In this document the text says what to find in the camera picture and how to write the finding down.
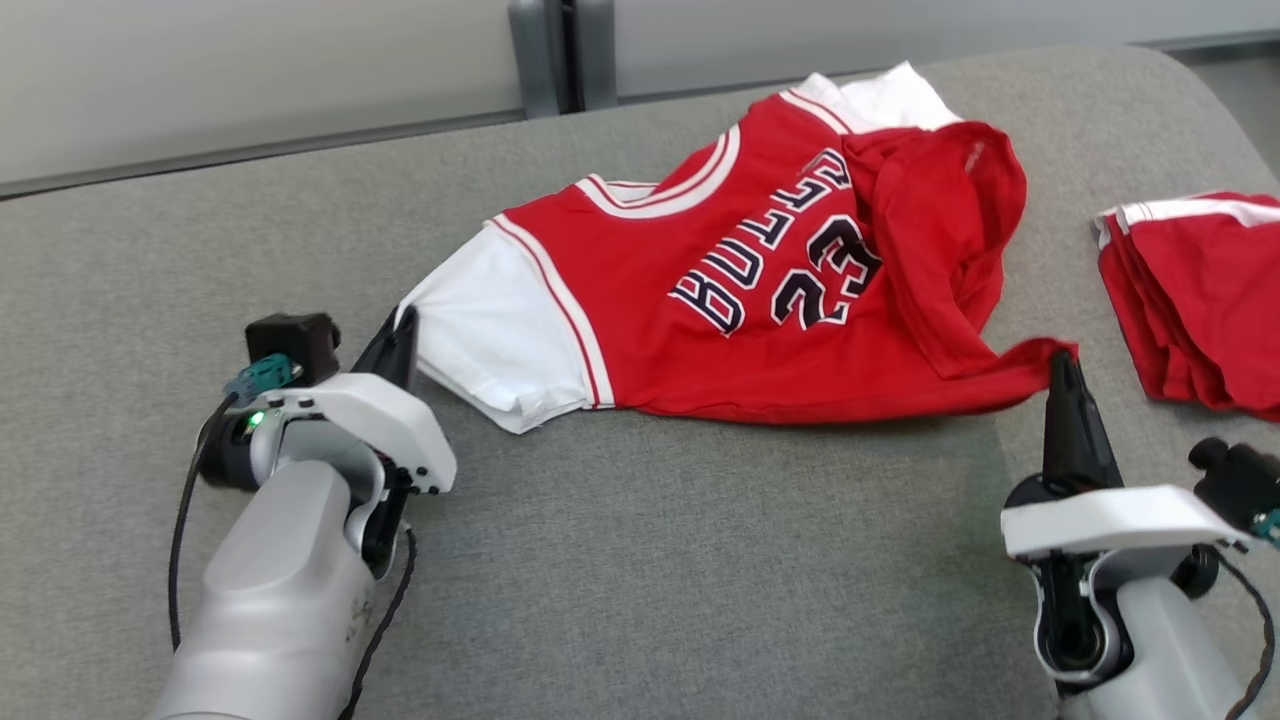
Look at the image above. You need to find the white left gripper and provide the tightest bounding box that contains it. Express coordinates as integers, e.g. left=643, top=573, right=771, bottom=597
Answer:
left=250, top=304, right=459, bottom=583

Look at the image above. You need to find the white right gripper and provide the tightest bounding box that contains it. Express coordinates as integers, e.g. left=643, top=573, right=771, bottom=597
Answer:
left=1001, top=349, right=1253, bottom=689

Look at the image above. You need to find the red shorts white stripe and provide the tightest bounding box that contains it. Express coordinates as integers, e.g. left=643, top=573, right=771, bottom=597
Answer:
left=1093, top=190, right=1280, bottom=423

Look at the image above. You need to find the red basketball jersey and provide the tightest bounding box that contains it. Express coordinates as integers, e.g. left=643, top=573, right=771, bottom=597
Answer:
left=397, top=62, right=1079, bottom=435

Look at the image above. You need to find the white partition panel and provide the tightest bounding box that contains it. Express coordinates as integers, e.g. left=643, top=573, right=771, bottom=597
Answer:
left=0, top=0, right=526, bottom=196
left=612, top=0, right=1280, bottom=101

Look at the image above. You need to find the left camera cable teal plug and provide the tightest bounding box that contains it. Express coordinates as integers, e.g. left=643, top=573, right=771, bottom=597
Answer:
left=166, top=354, right=301, bottom=653

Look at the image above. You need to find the camera cable teal plug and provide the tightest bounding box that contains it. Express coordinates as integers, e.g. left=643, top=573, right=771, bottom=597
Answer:
left=166, top=354, right=301, bottom=653
left=1215, top=508, right=1280, bottom=720

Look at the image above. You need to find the right camera cable teal plug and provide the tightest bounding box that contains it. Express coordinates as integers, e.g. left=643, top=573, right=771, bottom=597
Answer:
left=1215, top=508, right=1280, bottom=720

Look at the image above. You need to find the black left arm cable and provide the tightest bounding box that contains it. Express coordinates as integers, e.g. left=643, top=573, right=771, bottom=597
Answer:
left=340, top=525, right=417, bottom=720

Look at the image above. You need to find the grey partition post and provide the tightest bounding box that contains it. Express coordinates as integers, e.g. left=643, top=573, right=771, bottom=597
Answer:
left=507, top=0, right=619, bottom=121

